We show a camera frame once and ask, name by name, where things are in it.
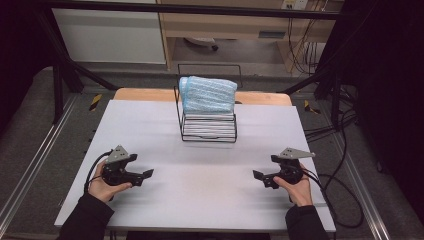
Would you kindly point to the aluminium rail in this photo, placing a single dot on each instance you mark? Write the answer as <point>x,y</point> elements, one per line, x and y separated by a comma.
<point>363,190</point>
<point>36,163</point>

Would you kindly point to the white cabinet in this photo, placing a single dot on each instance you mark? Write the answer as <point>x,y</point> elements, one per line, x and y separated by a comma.
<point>110,36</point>

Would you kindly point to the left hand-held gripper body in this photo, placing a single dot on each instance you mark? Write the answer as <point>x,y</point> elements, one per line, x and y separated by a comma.
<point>116,175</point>

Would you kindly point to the person's left hand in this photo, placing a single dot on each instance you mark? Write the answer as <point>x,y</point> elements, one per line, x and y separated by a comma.
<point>101,190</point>

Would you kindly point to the white wall socket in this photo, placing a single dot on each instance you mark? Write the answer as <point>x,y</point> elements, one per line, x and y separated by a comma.
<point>295,4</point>

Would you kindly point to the white table mat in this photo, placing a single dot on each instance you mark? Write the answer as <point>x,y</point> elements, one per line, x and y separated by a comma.
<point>193,200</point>

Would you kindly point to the blue ribbed cloth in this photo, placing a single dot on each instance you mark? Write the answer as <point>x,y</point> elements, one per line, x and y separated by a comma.
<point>208,95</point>

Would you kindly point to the yellow black tape strip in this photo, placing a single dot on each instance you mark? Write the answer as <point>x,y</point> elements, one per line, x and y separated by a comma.
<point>311,108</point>
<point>95,102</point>

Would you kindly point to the black metal crossbar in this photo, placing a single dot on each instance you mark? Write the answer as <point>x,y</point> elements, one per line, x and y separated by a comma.
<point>200,10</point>

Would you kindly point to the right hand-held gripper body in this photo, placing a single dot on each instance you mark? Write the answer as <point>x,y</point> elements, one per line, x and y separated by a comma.
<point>290,173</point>

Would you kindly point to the black metal stand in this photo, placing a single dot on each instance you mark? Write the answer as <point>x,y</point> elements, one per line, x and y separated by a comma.
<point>58,90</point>
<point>335,96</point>

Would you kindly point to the light wooden desk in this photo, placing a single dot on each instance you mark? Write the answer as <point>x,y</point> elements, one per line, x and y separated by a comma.
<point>233,28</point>

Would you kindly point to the office chair base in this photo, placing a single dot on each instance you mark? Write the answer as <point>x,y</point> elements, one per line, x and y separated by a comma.
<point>201,41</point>

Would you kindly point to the person's right hand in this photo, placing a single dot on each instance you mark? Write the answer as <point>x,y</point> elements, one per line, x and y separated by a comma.
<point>300,193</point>

